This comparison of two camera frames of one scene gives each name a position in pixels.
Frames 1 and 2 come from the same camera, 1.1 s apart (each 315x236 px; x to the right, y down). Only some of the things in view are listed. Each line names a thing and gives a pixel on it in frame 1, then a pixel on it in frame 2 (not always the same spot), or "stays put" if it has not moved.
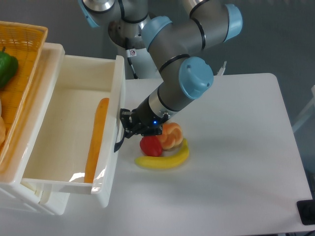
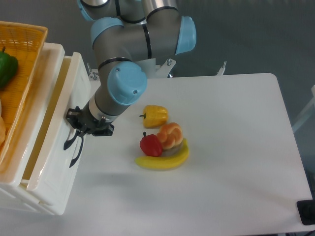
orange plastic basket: (24, 41) stays put
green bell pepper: (9, 66) stays put
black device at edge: (306, 209) stays put
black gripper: (141, 121) -> (88, 124)
